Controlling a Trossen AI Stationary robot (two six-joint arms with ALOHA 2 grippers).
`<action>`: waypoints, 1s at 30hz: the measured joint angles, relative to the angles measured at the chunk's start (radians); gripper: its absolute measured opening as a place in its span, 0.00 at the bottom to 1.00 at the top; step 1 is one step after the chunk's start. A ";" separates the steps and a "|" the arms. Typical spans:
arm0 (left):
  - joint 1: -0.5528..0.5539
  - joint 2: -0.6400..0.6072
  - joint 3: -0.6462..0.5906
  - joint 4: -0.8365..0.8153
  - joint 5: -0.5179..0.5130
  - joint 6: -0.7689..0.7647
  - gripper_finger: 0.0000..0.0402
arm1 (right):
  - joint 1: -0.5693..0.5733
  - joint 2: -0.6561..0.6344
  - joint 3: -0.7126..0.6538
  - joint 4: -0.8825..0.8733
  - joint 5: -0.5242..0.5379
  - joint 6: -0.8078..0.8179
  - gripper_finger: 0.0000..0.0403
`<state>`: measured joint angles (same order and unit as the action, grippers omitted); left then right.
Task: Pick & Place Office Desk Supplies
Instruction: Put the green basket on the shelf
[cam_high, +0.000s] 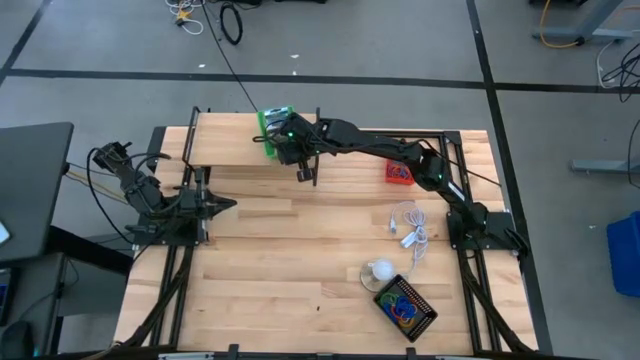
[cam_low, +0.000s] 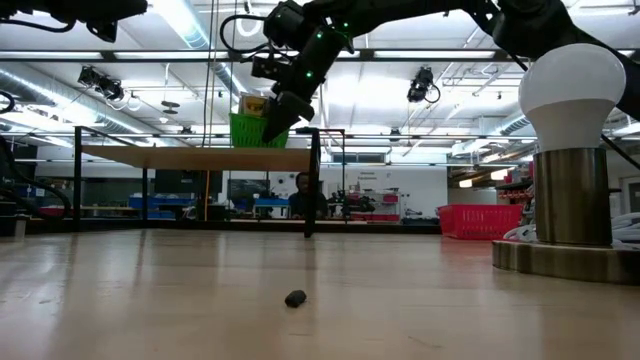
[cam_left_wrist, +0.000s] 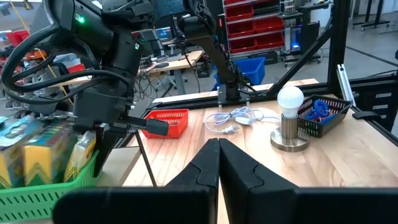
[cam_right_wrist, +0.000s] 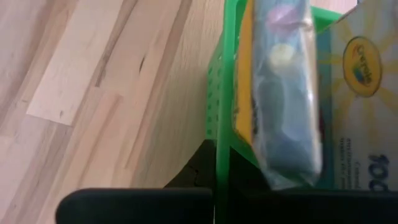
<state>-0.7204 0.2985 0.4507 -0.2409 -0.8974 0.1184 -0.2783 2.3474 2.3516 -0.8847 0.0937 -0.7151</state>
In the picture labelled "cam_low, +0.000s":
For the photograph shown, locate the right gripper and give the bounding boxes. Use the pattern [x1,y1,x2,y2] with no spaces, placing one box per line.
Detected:
[251,0,354,144]

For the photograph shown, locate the yellow Crayola crayon box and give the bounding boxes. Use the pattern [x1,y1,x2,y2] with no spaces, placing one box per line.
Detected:
[238,93,272,119]

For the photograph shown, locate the green plastic basket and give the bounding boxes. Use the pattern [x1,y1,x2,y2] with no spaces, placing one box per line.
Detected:
[228,112,291,149]

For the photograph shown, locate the red plastic basket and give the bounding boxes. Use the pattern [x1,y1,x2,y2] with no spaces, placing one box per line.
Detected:
[436,203,525,242]

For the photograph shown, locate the person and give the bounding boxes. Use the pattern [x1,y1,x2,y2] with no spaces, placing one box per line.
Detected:
[288,171,330,220]

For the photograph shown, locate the blue storage bins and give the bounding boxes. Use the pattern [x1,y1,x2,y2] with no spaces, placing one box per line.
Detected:
[127,195,195,221]

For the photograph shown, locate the small black lump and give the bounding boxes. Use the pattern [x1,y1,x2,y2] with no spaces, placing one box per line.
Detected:
[283,289,308,309]

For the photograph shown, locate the wooden shelf riser black frame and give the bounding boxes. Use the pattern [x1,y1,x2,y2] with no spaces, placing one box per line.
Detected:
[72,124,347,239]

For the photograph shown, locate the white hanging cable loop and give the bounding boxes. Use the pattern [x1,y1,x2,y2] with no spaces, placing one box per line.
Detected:
[234,12,265,39]

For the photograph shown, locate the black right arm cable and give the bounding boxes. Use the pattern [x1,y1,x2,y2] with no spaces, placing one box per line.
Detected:
[218,13,274,57]

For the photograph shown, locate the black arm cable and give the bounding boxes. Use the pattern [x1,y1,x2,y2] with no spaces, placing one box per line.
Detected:
[0,89,73,219]
[218,13,274,57]

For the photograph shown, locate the black aluminium rig frame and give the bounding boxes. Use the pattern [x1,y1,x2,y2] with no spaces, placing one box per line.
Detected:
[0,47,640,236]

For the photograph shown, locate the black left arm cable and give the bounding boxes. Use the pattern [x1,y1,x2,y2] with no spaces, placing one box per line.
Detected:
[0,89,73,219]

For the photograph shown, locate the silver ventilation duct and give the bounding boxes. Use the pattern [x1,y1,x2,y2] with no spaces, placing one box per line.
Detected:
[0,62,151,146]

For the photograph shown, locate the white power cord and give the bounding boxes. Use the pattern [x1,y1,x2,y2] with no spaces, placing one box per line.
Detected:
[502,211,640,247]

